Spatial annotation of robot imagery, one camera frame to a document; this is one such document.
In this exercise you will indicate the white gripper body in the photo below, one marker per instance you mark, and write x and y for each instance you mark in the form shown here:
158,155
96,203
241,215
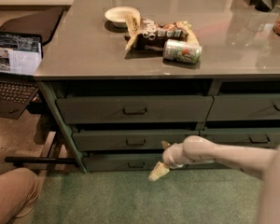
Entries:
170,156

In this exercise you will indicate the green drawer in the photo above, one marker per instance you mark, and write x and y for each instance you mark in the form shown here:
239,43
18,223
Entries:
249,137
245,107
134,109
122,162
128,139

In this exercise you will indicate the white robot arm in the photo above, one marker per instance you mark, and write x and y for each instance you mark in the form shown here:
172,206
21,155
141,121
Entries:
262,163

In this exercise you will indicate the green soda can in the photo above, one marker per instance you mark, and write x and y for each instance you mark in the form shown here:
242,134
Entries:
182,51

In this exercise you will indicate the brown snack bag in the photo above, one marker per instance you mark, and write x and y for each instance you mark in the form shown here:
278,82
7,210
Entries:
145,34

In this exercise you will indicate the white bowl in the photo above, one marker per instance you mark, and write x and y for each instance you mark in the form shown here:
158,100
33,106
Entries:
117,15

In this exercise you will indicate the black chair base bar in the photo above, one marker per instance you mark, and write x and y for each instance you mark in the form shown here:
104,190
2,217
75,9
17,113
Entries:
21,160

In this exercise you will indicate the person's leg in khaki trousers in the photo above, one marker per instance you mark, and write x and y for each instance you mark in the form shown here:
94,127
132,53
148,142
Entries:
19,192

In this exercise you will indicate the dark chair seat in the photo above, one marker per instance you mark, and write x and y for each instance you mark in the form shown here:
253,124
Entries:
42,23

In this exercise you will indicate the black laptop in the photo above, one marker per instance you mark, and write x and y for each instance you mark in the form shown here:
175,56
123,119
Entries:
20,56

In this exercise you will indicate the green drawer cabinet frame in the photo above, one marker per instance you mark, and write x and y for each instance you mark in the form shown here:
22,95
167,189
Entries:
62,89

